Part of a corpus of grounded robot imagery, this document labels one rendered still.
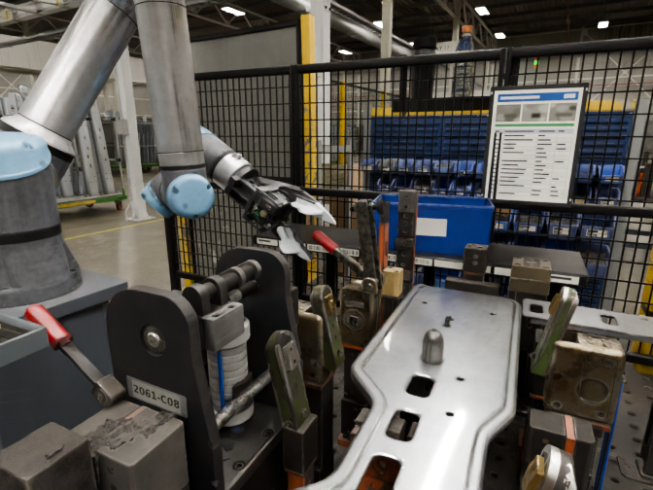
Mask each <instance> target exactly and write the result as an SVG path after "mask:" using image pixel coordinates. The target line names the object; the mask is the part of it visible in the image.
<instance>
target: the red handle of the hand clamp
mask: <svg viewBox="0 0 653 490"><path fill-rule="evenodd" d="M312 235H313V237H312V238H313V239H314V240H315V241H316V242H317V243H319V244H320V245H321V246H322V247H324V248H325V249H326V250H327V251H328V252H330V253H331V254H333V255H334V256H335V257H337V258H338V259H339V260H341V261H342V262H344V263H345V264H346V265H347V266H349V267H350V268H351V269H352V270H354V271H355V272H356V273H357V275H359V276H360V277H361V278H362V279H364V275H363V267H362V266H361V265H360V264H359V263H358V262H356V261H355V260H354V259H352V258H351V257H350V256H349V255H347V254H346V253H345V252H344V251H343V250H341V249H340V248H339V246H338V245H337V244H336V243H335V242H334V241H332V240H331V239H330V238H329V237H327V236H326V235H325V234H324V233H322V232H321V231H320V230H315V231H314V232H313V233H312Z"/></svg>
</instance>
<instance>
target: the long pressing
mask: <svg viewBox="0 0 653 490"><path fill-rule="evenodd" d="M423 302H426V303H423ZM491 314H496V315H491ZM447 316H452V319H453V321H450V325H449V326H450V327H449V328H447V327H444V325H445V318H446V317H447ZM521 320H522V305H521V304H520V303H519V302H517V301H516V300H513V299H511V298H507V297H497V296H490V295H484V294H477V293H471V292H465V291H458V290H451V289H445V288H438V287H432V286H427V285H424V284H418V285H415V286H414V287H412V289H411V290H410V291H409V292H408V294H407V295H406V296H405V297H404V299H403V300H402V301H401V303H400V304H399V305H398V306H397V308H396V309H395V310H394V312H393V313H392V314H391V315H390V317H389V318H388V319H387V321H386V322H385V323H384V324H383V326H382V327H381V328H380V329H379V331H378V332H377V333H376V334H375V335H374V336H373V337H372V339H371V340H370V341H369V342H368V344H367V345H366V346H365V347H364V349H363V350H362V351H361V353H360V354H359V355H358V357H357V358H356V359H355V360H354V362H353V363H352V366H351V378H352V381H353V382H354V384H355V385H356V386H357V388H358V389H359V390H360V392H361V393H362V395H363V396H364V397H365V399H366V400H367V401H368V403H369V404H370V407H371V409H370V410H369V412H368V414H367V416H366V417H365V419H364V421H363V422H362V424H361V426H360V428H359V430H358V432H357V433H356V435H355V437H354V438H353V440H352V442H351V443H350V445H349V447H348V448H347V450H346V452H345V454H344V455H343V457H342V459H341V460H340V462H339V464H338V465H337V467H336V469H335V470H334V471H333V472H332V473H331V474H330V475H329V476H328V477H326V478H324V479H323V480H320V481H318V482H316V483H313V484H309V485H305V486H302V487H298V488H295V489H292V490H358V489H359V487H360V485H361V482H362V480H363V478H364V476H365V474H366V472H367V470H368V468H369V466H370V464H371V462H372V460H373V459H374V458H376V457H383V458H386V459H389V460H392V461H395V462H397V463H398V464H399V466H400V469H399V472H398V475H397V477H396V480H395V484H394V486H393V489H392V490H482V489H483V482H484V474H485V468H486V461H487V454H488V448H489V445H490V443H491V442H492V440H493V439H494V438H495V437H496V436H498V435H499V434H500V433H501V432H502V431H503V430H504V429H505V428H506V427H507V426H508V425H509V424H510V423H511V422H512V421H513V420H514V418H515V415H516V404H517V388H518V370H519V354H520V337H521ZM430 329H437V330H439V331H440V332H441V333H442V335H443V338H444V352H443V362H442V363H441V364H438V365H432V364H428V363H426V362H424V361H423V360H422V347H423V338H424V335H425V333H426V332H427V331H428V330H430ZM414 377H422V378H425V379H429V380H431V381H432V382H433V386H432V388H431V391H430V395H429V396H428V397H426V398H420V397H417V396H413V395H410V394H408V393H406V391H407V389H408V387H409V384H410V382H411V380H412V379H413V378H414ZM457 378H462V379H463V381H461V380H458V379H457ZM399 411H404V412H408V413H411V414H415V415H417V416H418V417H419V419H420V420H419V423H418V425H417V428H416V430H415V433H414V435H413V437H412V439H411V440H410V441H400V440H397V439H394V438H390V437H388V436H387V435H386V431H387V430H388V428H389V426H390V424H391V422H392V420H393V418H394V416H395V414H396V413H397V412H399ZM447 412H451V413H453V414H454V416H453V417H450V416H447V415H446V413H447Z"/></svg>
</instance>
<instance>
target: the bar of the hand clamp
mask: <svg viewBox="0 0 653 490"><path fill-rule="evenodd" d="M375 210H377V213H379V215H384V214H385V213H386V211H387V204H386V201H385V200H384V199H383V198H380V199H378V200H377V202H376V204H374V203H373V200H372V199H361V200H359V201H356V202H355V205H354V206H351V207H350V211H351V212H355V213H356V214H357V221H358V229H359V237H360V245H361V259H362V267H363V275H364V278H367V277H369V278H373V279H375V280H376V281H377V279H376V278H378V279H379V282H378V289H383V284H382V275H381V267H380V259H379V251H378V242H377V233H376V226H375V217H374V211H375Z"/></svg>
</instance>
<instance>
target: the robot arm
mask: <svg viewBox="0 0 653 490"><path fill-rule="evenodd" d="M188 1H189V0H84V1H83V3H82V5H81V6H80V8H79V10H78V11H77V12H76V14H75V15H74V17H73V19H72V21H71V22H70V24H69V26H68V27H67V29H66V31H65V32H64V34H63V36H62V38H61V39H60V41H59V43H58V44H57V46H56V48H55V50H54V51H53V53H52V55H51V57H50V59H49V60H48V62H47V64H46V66H45V67H44V69H43V71H42V72H41V74H40V76H39V78H38V79H37V81H36V83H35V84H34V86H33V88H32V89H31V90H30V92H29V94H28V95H27V97H26V99H25V100H24V102H23V104H22V105H21V107H20V109H19V111H18V112H17V114H15V115H13V116H8V117H2V118H1V119H0V309H2V308H12V307H19V306H24V305H30V304H34V303H39V302H43V301H47V300H50V299H54V298H59V297H61V296H64V295H66V294H69V293H71V292H73V291H75V290H76V289H78V288H79V287H80V286H81V285H82V284H83V276H82V271H81V268H80V266H79V264H78V263H77V261H76V259H75V257H74V256H73V254H72V252H71V250H70V249H69V247H68V245H67V243H66V242H65V240H64V238H63V235H62V230H61V224H60V219H59V212H58V206H57V200H56V194H55V192H56V190H57V188H58V186H59V183H60V181H61V179H62V178H63V176H64V174H65V173H66V171H67V169H68V167H69V166H70V164H71V162H72V160H73V158H74V157H75V155H76V154H75V152H74V149H73V147H72V141H73V139H74V137H75V135H76V134H77V132H78V130H79V128H80V127H81V125H82V123H83V122H84V120H85V118H86V116H87V114H88V112H89V110H90V109H91V107H92V105H93V103H94V102H95V100H96V98H97V97H98V95H99V93H100V91H101V90H102V88H103V87H104V85H105V84H106V82H107V80H108V78H109V77H110V75H111V73H112V72H113V70H114V68H115V66H116V65H117V63H118V61H119V59H120V57H121V55H122V53H123V52H124V50H125V48H126V47H127V45H128V43H129V41H130V40H131V38H132V36H133V34H134V33H135V31H136V29H137V28H138V31H139V37H140V44H141V50H142V56H143V62H144V68H145V75H146V81H147V87H148V94H149V99H150V106H151V112H152V118H153V125H154V131H155V142H156V148H157V155H158V161H159V167H160V173H159V174H157V175H156V176H155V177H154V178H153V179H152V180H151V181H150V182H149V184H148V185H147V186H146V187H145V188H144V189H143V190H142V191H141V196H142V198H143V199H144V200H145V201H147V202H148V203H149V204H150V205H151V206H152V207H153V208H154V209H155V210H156V211H157V212H158V213H159V214H160V215H162V216H163V217H164V218H170V217H172V216H173V215H174V214H176V215H177V216H180V217H183V218H186V219H198V218H201V217H203V216H205V215H206V214H207V213H208V212H209V211H210V210H211V209H212V207H213V205H214V201H215V194H214V190H213V188H212V186H211V185H210V183H209V182H208V180H209V178H210V179H211V180H212V181H214V182H215V183H216V184H217V185H218V186H220V187H221V188H222V189H223V192H224V193H226V194H227V195H228V196H229V197H230V198H232V199H233V200H234V201H235V202H236V203H238V204H239V205H240V206H241V207H242V208H244V209H245V212H244V214H243V216H242V218H243V219H244V220H245V221H247V222H248V223H249V224H250V225H251V226H253V227H254V228H255V229H256V230H258V231H259V232H260V233H264V232H267V231H268V229H267V228H266V227H264V225H266V226H267V227H268V228H270V229H271V231H272V232H273V233H274V234H275V235H276V236H277V237H278V238H280V239H281V243H280V246H279V247H280V249H281V251H282V252H283V253H285V254H297V255H299V256H300V257H301V258H303V259H305V260H306V261H308V262H311V261H312V260H313V259H312V255H311V252H310V250H308V249H307V248H306V247H305V246H304V243H303V241H301V240H300V239H299V238H298V236H297V233H296V230H295V228H294V227H292V226H285V225H284V224H283V223H282V222H288V221H289V220H290V218H289V215H290V213H291V211H292V210H294V209H296V208H297V210H298V212H299V213H302V214H305V215H313V216H314V217H315V218H321V219H322V220H324V221H325V222H326V223H329V224H331V225H334V226H335V225H336V222H335V220H334V219H333V218H332V216H331V215H330V214H329V213H328V211H327V210H326V209H325V207H323V206H322V205H321V204H320V203H319V202H318V201H317V200H316V199H315V198H314V197H312V196H311V195H310V194H309V193H308V192H306V191H304V190H302V189H301V188H300V187H298V186H294V185H290V184H286V183H282V182H278V181H274V180H270V179H266V178H262V177H259V176H258V171H257V170H256V169H255V168H253V167H252V165H251V164H250V163H248V162H247V161H246V160H245V159H243V158H242V155H241V154H237V153H236V152H235V151H233V150H232V149H231V148H230V147H228V146H227V145H226V143H224V142H223V141H222V140H221V139H219V137H218V136H217V135H216V134H214V133H212V132H211V131H209V130H208V129H206V128H205V127H203V126H201V125H200V120H199V112H198V104H197V96H196V88H195V80H194V72H193V64H192V56H191V48H190V40H189V25H188V17H187V9H186V3H187V2H188ZM247 213H249V214H247ZM251 220H254V221H255V222H256V223H257V224H259V225H260V226H261V228H258V227H256V226H255V225H254V224H253V223H252V222H250V221H251ZM257 220H259V222H258V221H257Z"/></svg>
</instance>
